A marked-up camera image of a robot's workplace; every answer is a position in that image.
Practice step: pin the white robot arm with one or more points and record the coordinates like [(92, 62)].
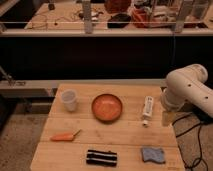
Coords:
[(186, 84)]

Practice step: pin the grey metal post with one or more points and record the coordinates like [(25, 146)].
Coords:
[(184, 11), (86, 6)]

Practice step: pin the white ceramic cup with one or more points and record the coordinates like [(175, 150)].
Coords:
[(69, 99)]

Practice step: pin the orange toy carrot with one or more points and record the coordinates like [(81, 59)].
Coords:
[(65, 136)]

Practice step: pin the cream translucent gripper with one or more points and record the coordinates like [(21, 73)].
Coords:
[(167, 118)]

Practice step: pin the blue folded cloth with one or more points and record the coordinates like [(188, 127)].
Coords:
[(155, 155)]

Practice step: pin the metal rail beside table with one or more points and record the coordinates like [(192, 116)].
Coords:
[(47, 88)]

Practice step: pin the red box on bench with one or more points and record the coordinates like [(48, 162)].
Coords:
[(139, 18)]

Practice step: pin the orange bowl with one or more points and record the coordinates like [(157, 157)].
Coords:
[(107, 107)]

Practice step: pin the black bowl on bench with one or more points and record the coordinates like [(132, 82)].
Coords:
[(119, 20)]

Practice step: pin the black white striped cloth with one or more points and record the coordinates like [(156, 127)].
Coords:
[(101, 158)]

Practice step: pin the white tube with cap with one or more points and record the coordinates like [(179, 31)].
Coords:
[(147, 110)]

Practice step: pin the grey metal post right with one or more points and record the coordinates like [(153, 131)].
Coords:
[(184, 11)]

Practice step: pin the grey metal post left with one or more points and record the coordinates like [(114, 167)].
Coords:
[(86, 6)]

